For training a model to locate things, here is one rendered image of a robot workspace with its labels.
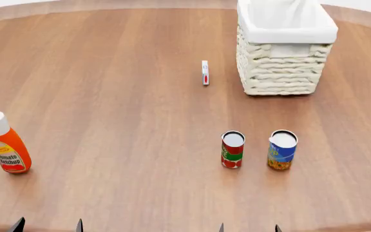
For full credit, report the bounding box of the orange tomato ketchup bottle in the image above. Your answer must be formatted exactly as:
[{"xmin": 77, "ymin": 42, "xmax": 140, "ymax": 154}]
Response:
[{"xmin": 0, "ymin": 110, "xmax": 32, "ymax": 174}]

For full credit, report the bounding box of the white cream cheese box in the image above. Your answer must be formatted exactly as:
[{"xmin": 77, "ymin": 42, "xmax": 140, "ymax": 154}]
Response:
[{"xmin": 201, "ymin": 60, "xmax": 210, "ymax": 86}]

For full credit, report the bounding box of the white cloth basket liner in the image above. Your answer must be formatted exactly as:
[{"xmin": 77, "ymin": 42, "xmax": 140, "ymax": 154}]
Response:
[{"xmin": 236, "ymin": 0, "xmax": 339, "ymax": 58}]

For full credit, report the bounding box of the white wicker basket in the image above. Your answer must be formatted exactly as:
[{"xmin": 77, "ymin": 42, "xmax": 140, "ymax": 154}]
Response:
[{"xmin": 236, "ymin": 21, "xmax": 334, "ymax": 96}]

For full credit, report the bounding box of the red tomato sauce can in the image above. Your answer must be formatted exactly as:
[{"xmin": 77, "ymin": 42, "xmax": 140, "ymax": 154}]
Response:
[{"xmin": 220, "ymin": 130, "xmax": 246, "ymax": 169}]

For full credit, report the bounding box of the blue soup can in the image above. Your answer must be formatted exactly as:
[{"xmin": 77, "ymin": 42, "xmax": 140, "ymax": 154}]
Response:
[{"xmin": 267, "ymin": 130, "xmax": 299, "ymax": 170}]

